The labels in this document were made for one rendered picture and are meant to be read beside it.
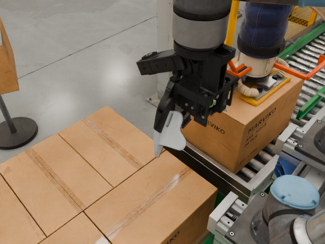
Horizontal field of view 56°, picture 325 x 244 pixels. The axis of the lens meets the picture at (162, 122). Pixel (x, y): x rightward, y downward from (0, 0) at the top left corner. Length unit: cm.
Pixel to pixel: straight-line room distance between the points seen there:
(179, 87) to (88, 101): 274
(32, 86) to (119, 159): 194
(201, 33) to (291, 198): 56
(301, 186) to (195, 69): 53
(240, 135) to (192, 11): 119
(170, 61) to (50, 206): 136
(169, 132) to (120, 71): 308
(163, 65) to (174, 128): 10
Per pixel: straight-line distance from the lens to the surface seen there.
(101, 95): 322
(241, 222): 105
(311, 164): 141
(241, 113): 154
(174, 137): 49
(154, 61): 49
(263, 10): 148
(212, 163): 174
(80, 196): 172
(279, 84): 176
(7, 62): 230
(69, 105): 318
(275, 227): 84
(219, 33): 41
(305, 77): 164
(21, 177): 190
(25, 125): 304
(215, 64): 42
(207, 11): 39
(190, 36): 41
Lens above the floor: 192
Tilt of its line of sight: 42 degrees down
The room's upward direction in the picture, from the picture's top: straight up
